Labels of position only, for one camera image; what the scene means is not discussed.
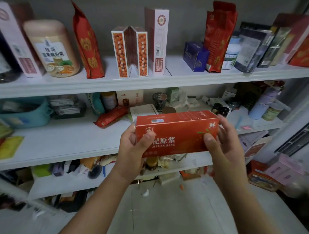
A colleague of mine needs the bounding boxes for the person's right hand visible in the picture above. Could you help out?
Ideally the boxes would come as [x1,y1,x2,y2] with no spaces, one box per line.
[203,115,247,191]

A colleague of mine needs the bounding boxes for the person's left hand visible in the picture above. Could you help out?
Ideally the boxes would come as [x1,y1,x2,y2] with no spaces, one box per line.
[112,124,157,181]

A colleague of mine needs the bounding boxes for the orange red long box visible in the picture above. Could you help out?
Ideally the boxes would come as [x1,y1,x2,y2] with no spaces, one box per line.
[135,110,220,158]

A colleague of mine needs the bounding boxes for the white metal shelving unit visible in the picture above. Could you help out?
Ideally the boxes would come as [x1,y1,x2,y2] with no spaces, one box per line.
[0,0,309,213]

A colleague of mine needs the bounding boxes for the red box white edge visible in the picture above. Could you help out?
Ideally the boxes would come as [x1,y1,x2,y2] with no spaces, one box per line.
[130,26,149,78]
[111,26,138,79]

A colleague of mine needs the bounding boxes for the white tub green label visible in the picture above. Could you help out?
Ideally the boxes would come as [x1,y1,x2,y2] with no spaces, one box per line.
[222,36,242,70]

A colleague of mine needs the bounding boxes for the purple blue long box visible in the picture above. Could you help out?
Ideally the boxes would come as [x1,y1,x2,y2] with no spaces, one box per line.
[183,41,211,73]

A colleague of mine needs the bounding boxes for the pink blossom box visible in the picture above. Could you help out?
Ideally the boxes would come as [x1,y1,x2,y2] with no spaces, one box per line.
[145,7,170,76]

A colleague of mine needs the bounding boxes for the dark red foil pouches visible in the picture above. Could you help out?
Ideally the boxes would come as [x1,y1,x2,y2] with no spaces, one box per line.
[204,1,238,73]

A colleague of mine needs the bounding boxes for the beige cylinder canister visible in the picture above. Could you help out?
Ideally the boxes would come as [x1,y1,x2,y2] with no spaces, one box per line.
[23,19,81,78]

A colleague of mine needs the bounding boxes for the dark glass jar silver lid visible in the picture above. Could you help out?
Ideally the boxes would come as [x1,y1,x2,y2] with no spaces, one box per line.
[0,31,22,84]

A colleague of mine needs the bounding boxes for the person's left forearm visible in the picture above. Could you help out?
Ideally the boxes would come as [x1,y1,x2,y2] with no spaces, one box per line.
[60,171,141,234]

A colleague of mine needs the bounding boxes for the person's right forearm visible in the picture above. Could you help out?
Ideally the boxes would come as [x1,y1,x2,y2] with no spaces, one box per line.
[215,181,278,234]

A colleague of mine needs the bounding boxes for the colourful flat box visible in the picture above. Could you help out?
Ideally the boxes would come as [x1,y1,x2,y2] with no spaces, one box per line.
[247,160,283,192]

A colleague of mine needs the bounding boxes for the white flat box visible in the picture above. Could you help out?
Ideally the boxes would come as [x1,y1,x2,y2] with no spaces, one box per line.
[129,103,159,123]

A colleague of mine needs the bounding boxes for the white box brown print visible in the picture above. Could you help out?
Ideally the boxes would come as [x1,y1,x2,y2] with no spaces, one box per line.
[116,90,145,108]

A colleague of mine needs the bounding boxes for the red-brown box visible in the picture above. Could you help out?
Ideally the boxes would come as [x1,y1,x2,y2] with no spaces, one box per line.
[0,0,46,78]

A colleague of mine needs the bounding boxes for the red pouch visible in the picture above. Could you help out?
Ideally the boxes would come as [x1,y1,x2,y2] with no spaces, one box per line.
[93,105,129,129]

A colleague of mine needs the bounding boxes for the pink carton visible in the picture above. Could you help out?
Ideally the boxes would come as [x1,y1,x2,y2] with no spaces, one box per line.
[265,153,306,181]

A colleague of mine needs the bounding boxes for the yellow bottle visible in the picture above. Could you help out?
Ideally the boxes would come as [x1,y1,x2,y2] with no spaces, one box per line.
[100,92,119,112]

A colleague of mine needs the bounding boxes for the small green jar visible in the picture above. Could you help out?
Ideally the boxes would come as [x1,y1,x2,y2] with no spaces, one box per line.
[262,101,285,121]

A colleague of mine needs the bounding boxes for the teal pouch bag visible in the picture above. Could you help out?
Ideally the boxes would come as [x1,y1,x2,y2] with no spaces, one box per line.
[87,93,106,115]

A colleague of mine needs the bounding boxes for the dark jar with lid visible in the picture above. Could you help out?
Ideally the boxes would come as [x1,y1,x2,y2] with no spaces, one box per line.
[153,93,168,113]

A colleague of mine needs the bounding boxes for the lavender bottle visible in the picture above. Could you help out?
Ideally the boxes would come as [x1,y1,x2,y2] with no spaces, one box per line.
[248,87,281,120]

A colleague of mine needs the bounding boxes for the small green pack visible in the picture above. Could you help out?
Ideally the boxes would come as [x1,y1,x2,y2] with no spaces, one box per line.
[167,87,180,103]

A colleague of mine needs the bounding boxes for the small black grey boxes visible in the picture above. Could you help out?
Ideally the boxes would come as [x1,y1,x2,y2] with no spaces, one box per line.
[47,94,88,120]

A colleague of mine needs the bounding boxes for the teal plastic basket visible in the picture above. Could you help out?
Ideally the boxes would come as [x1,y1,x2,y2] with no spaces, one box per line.
[0,96,53,129]

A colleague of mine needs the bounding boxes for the yellow tag packet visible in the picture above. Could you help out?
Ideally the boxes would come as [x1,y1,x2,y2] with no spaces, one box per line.
[0,135,25,161]

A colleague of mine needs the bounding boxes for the green snack packet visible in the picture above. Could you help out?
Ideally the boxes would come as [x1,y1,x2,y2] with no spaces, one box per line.
[0,118,14,140]

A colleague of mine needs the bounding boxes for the red patterned bag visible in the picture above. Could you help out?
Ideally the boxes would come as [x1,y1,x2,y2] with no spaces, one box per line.
[273,13,309,68]

